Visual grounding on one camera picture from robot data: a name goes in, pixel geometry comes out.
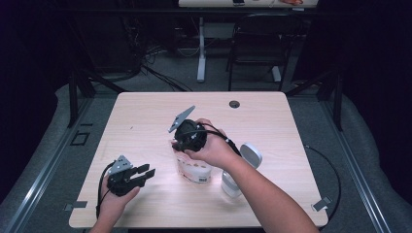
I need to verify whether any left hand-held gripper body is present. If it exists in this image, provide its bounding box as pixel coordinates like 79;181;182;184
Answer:
106;154;139;197

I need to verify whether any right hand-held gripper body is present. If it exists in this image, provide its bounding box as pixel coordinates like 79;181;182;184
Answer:
168;105;208;153

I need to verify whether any red and white spout pouch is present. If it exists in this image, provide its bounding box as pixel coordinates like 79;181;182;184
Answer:
174;149;214;184

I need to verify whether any white container with hinged lid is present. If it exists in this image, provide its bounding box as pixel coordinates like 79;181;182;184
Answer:
221;143;263;198

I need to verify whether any person's left hand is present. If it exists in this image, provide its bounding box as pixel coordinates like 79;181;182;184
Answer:
96;183;141;224

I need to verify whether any person's right hand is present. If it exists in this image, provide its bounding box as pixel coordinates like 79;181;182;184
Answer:
184;117;242;171

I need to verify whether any grey tape piece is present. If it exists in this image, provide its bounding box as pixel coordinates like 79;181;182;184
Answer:
311;195;333;213
63;200;88;212

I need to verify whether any white standing desk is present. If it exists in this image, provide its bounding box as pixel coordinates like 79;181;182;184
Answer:
178;0;320;83

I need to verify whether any black metal stand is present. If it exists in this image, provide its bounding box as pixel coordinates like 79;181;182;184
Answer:
285;69;344;132
67;64;128;129

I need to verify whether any black folding chair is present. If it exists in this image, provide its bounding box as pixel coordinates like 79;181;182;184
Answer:
226;13;306;92

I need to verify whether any left hand-held gripper cable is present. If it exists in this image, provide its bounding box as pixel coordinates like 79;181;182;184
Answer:
95;160;117;220

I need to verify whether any hand-held gripper cable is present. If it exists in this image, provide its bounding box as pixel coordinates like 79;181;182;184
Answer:
183;122;342;228
95;160;117;220

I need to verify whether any right hand-held gripper cable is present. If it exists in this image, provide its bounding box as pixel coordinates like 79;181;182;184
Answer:
183;122;342;228

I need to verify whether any bundle of floor cables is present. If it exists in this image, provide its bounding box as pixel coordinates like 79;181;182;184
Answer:
139;45;193;92

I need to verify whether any aluminium rail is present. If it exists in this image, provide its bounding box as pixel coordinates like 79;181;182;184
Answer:
3;96;95;233
319;96;394;233

